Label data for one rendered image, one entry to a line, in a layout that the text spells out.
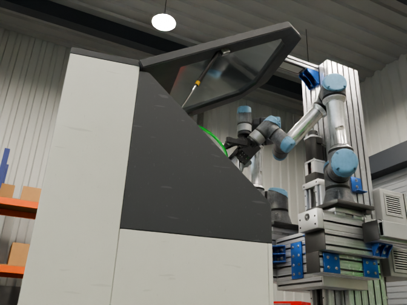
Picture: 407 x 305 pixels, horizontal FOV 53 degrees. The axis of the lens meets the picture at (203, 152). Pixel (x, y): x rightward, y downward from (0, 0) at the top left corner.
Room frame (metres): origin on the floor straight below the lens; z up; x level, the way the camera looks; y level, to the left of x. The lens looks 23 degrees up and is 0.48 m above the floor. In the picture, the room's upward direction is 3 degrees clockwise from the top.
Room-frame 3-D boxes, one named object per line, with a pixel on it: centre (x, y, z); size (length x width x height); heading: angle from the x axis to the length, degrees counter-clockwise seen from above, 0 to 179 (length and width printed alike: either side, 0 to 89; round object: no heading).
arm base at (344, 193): (1.88, -0.66, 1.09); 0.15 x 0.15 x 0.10
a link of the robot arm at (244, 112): (1.90, -0.21, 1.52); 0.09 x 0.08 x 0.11; 165
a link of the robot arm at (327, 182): (1.88, -0.66, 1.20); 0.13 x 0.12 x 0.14; 174
